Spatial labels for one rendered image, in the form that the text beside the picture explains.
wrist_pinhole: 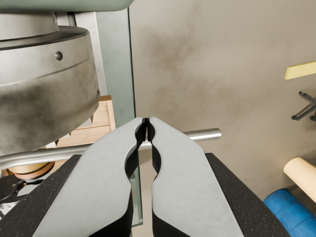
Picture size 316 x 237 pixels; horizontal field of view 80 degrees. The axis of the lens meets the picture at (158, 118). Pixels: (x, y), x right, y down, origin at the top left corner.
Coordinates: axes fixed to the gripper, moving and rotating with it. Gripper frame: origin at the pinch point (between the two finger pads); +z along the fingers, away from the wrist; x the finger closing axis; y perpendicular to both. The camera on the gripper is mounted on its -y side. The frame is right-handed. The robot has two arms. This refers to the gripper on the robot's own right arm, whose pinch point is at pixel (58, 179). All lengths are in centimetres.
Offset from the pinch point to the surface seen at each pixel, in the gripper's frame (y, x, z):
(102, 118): -4.0, -19.2, 11.1
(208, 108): 50, -108, 104
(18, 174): -6.9, 3.6, -5.2
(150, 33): -19, -108, 48
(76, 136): 1.2, -19.1, 2.2
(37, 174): -6.1, 3.8, -1.8
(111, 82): -4, -54, 16
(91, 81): -24.9, 5.1, 11.7
